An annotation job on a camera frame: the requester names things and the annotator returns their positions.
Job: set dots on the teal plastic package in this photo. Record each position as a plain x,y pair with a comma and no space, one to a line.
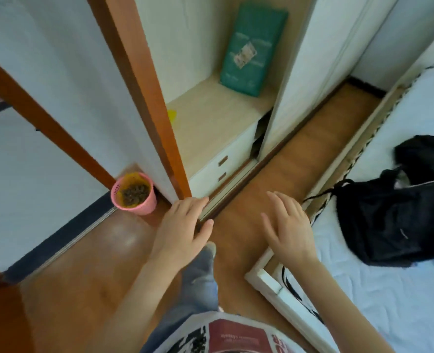
252,51

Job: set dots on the brown wooden door frame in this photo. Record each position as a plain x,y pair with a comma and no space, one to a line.
55,124

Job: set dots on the pink plastic waste basket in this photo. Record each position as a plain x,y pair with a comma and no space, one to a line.
145,205

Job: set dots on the black door threshold strip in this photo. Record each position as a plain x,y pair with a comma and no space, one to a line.
62,238

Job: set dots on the black backpack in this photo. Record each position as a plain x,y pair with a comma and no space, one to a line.
423,154

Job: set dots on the person's right hand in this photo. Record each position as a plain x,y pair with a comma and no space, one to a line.
294,235

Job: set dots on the yellow basket liner bag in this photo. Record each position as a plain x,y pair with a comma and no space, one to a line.
123,181

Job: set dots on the black jacket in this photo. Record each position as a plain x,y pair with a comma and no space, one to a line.
386,224

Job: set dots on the yellow plastic bag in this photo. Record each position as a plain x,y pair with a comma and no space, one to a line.
171,117

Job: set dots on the white wooden wardrobe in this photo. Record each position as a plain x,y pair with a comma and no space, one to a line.
202,124

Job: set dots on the person's left forearm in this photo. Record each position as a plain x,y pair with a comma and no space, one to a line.
139,308

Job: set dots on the person's left hand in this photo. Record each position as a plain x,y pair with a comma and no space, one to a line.
180,235

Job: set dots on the white wardrobe sliding door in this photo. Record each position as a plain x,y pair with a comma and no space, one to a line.
320,62

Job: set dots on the person's right forearm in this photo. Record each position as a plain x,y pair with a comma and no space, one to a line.
334,308

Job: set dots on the person's blue jeans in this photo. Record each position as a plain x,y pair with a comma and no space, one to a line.
198,286

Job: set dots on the white bed frame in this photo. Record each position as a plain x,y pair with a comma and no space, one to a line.
265,281

